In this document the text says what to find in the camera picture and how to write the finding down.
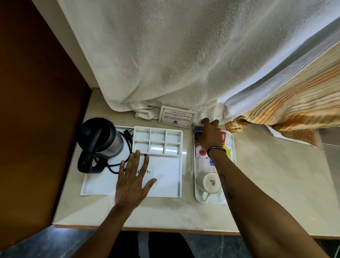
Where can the person's right hand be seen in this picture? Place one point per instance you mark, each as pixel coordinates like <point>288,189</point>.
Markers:
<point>211,137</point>

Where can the person's left hand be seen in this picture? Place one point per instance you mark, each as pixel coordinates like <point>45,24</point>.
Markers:
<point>130,187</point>

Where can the person's left thumb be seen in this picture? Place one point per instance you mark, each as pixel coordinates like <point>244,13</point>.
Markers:
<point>151,184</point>

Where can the person's right fingers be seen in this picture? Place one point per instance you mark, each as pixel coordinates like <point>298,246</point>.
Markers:
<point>210,123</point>

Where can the person's left little finger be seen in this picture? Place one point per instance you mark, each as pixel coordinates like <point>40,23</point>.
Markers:
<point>121,170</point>

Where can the person's left middle finger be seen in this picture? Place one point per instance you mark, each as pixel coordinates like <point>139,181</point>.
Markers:
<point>136,162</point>

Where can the person's left forearm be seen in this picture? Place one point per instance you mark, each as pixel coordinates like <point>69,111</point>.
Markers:
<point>106,234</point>

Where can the person's right forearm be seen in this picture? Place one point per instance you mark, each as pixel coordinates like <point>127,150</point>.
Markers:
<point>252,212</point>

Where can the large white plastic tray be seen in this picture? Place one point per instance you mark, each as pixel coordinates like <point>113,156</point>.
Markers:
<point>162,180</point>

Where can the blue tea bag packet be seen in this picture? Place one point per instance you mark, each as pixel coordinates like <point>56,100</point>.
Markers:
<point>198,133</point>

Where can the black wrist band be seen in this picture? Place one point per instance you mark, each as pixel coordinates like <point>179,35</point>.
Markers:
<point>215,148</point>

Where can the white compartment organizer tray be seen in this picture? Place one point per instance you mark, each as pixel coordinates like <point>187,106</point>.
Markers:
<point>157,140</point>

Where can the white sachet with red print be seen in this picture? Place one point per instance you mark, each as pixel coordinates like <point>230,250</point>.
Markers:
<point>201,152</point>

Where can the small white tray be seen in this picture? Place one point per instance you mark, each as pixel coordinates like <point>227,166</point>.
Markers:
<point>231,148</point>

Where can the yellow sachet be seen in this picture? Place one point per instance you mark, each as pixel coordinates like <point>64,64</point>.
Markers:
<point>227,151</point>

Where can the white notice card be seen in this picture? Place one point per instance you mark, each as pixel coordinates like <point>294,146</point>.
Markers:
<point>176,117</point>

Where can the black steel electric kettle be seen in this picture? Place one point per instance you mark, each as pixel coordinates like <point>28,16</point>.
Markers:
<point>99,140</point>

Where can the white paper sachets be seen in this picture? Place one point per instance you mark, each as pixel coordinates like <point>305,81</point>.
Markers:
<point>206,164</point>

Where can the white ceramic cup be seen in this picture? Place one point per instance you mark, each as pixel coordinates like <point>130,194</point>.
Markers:
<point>209,183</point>

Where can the person's dark trousers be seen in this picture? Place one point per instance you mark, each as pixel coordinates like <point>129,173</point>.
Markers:
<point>159,246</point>

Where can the white towel cloth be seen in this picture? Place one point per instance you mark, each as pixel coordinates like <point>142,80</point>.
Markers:
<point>170,53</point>

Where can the orange striped curtain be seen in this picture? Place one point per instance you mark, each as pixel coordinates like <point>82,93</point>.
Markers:
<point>305,101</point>

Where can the brown wooden panel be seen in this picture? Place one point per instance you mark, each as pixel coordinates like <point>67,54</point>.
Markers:
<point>37,119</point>

